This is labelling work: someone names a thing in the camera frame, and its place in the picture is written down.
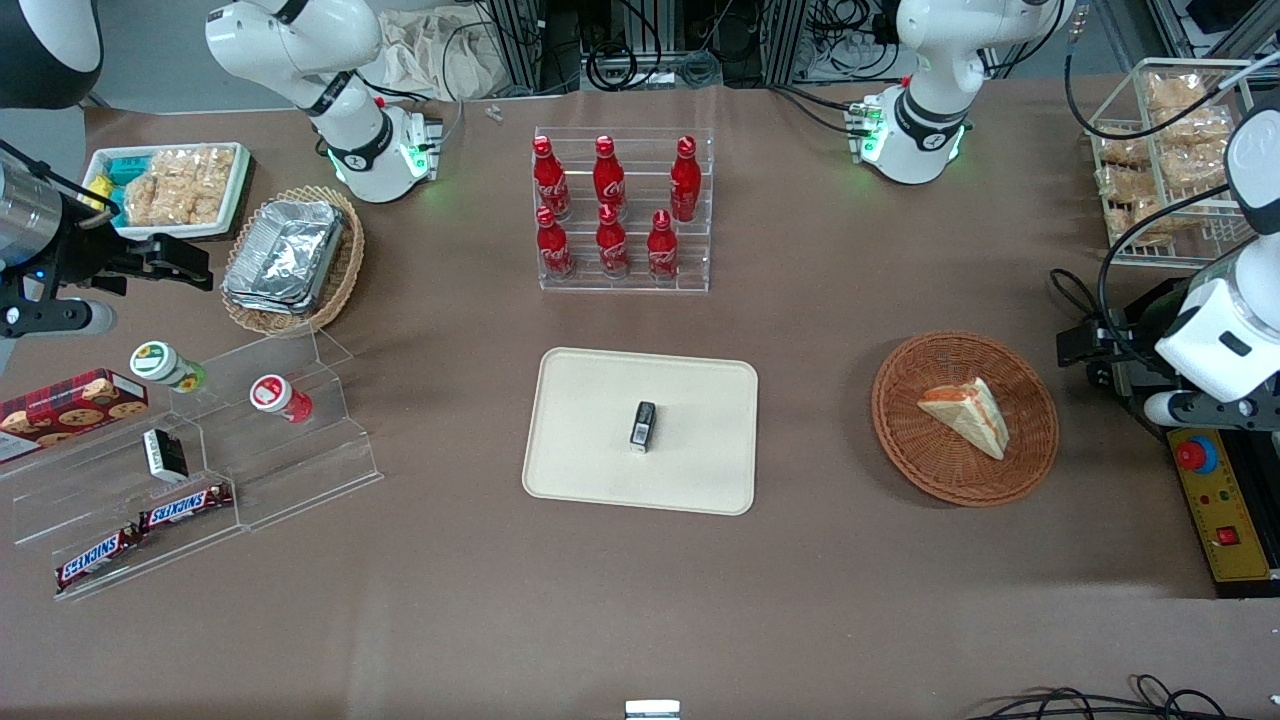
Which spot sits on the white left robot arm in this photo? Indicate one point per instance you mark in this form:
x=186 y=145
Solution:
x=930 y=110

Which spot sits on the stack of foil trays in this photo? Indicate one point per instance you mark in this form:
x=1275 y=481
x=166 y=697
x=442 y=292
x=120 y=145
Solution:
x=285 y=255

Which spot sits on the black and white carton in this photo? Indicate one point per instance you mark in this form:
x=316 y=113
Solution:
x=165 y=455

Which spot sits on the rice cracker pack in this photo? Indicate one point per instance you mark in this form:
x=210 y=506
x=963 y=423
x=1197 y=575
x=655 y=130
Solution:
x=145 y=200
x=218 y=175
x=185 y=188

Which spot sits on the green sunflower yogurt cup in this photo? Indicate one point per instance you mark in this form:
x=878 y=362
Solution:
x=160 y=364

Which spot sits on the wrapped triangle sandwich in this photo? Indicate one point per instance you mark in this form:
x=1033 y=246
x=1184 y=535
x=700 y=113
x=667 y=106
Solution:
x=970 y=412

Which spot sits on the small white device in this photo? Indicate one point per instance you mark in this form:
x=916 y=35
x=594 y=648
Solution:
x=652 y=710

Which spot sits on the red cola bottle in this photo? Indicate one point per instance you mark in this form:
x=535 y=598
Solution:
x=608 y=180
x=662 y=252
x=612 y=248
x=685 y=182
x=553 y=250
x=550 y=182

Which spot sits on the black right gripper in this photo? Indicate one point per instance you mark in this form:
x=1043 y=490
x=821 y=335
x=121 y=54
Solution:
x=88 y=260

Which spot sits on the red tartan cookie box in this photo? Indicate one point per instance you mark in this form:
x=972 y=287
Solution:
x=70 y=405

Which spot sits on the aluminium frame rack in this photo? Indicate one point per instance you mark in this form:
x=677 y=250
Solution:
x=525 y=40

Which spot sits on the yellow snack packet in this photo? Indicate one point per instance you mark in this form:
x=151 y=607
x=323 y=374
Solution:
x=98 y=190

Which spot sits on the small black box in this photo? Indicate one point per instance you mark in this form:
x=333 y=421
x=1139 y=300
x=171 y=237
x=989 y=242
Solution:
x=643 y=428

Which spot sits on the oval light wicker basket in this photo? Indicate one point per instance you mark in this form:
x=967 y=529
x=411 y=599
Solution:
x=340 y=270

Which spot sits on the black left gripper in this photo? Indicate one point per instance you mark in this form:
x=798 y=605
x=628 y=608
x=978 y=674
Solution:
x=1143 y=333

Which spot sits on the beige plastic tray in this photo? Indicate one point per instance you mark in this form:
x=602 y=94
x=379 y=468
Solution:
x=590 y=440

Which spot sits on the clear bag of crackers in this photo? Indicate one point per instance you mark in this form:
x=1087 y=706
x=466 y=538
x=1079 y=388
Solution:
x=1190 y=168
x=1125 y=148
x=1175 y=92
x=1198 y=128
x=1125 y=185
x=1140 y=222

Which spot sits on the clear acrylic bottle rack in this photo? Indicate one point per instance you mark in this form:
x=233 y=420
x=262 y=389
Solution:
x=690 y=250

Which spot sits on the teal snack packet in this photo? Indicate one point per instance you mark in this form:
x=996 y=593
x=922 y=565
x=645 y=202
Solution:
x=126 y=170

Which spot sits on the round brown wicker basket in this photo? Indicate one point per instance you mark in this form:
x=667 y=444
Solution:
x=910 y=430

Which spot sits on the Snickers chocolate bar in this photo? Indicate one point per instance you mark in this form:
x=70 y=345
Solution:
x=98 y=558
x=185 y=507

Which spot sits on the clear acrylic tiered shelf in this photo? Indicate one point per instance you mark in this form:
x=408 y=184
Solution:
x=300 y=470

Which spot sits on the yellow emergency stop box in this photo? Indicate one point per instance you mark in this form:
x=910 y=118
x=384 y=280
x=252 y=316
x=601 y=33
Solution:
x=1222 y=500

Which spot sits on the beige cloth bag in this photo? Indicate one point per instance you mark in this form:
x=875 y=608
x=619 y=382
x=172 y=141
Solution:
x=430 y=50

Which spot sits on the white rectangular snack tray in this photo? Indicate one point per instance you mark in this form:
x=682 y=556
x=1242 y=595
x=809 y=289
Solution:
x=235 y=195

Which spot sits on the red strawberry yogurt cup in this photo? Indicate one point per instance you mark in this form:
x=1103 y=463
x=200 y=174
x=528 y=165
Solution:
x=275 y=395

